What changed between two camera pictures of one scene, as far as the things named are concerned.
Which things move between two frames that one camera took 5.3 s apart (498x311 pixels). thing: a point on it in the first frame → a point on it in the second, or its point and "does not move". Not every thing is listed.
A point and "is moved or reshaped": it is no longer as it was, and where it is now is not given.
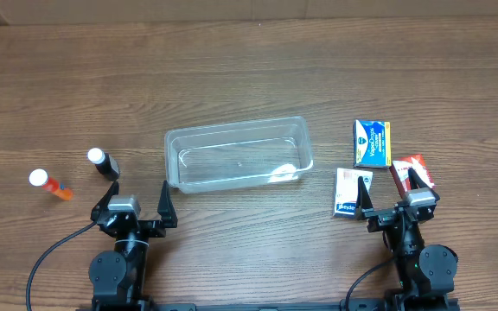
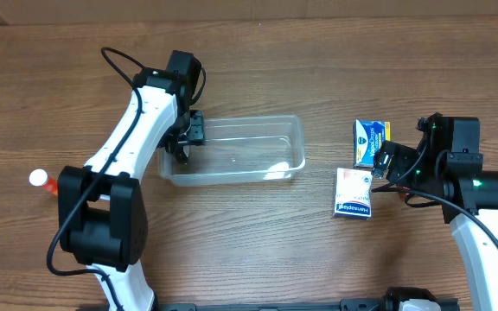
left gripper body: [150, 226] → [188, 123]
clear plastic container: [205, 156] is moved or reshaped
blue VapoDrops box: [372, 143] does not move
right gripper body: [378, 216] → [403, 161]
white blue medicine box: [346, 190] does not move
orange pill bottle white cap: [40, 178] does not move
